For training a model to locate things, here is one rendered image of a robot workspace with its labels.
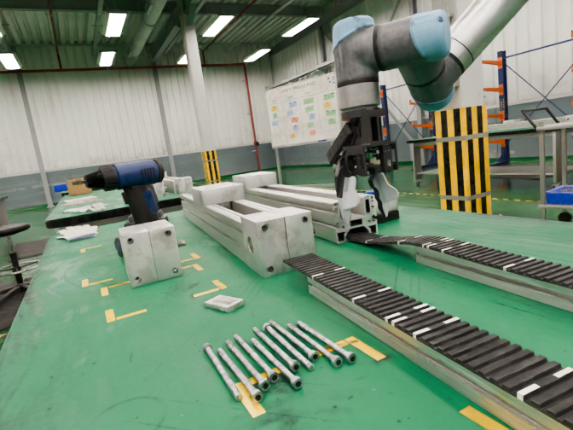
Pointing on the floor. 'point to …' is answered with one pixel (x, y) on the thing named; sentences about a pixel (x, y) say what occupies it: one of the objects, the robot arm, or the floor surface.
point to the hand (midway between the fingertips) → (364, 215)
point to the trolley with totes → (563, 199)
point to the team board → (303, 114)
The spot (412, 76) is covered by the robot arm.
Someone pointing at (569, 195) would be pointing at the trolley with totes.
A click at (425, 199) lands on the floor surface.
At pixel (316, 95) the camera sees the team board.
